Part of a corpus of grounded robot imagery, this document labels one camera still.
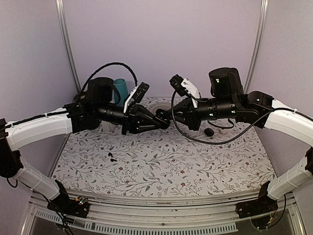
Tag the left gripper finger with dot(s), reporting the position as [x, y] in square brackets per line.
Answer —
[141, 127]
[145, 115]

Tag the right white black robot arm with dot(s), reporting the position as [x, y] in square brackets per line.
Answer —
[229, 101]

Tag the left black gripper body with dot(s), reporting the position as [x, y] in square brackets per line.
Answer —
[129, 115]

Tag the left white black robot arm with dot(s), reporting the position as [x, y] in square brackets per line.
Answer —
[86, 113]

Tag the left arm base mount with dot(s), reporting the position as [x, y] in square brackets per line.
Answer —
[65, 205]

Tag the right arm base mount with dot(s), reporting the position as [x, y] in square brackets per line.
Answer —
[264, 209]

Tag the spiral patterned plate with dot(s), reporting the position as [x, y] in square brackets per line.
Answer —
[161, 105]

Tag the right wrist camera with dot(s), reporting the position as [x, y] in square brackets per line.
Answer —
[183, 86]

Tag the teal vase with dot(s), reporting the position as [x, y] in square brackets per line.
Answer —
[121, 87]

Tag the left aluminium frame post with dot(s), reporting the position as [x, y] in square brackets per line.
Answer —
[66, 40]

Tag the black earbud charging case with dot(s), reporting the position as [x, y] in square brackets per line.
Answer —
[164, 115]

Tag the aluminium frame post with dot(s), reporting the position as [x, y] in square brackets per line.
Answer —
[257, 45]
[66, 40]

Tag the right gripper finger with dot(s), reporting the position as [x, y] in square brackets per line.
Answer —
[184, 120]
[180, 111]

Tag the right aluminium frame post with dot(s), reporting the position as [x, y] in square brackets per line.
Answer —
[257, 45]

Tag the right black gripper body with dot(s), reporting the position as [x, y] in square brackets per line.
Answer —
[196, 121]

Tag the aluminium front rail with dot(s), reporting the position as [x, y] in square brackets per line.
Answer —
[202, 215]

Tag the floral tablecloth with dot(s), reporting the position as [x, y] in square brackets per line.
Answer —
[174, 162]

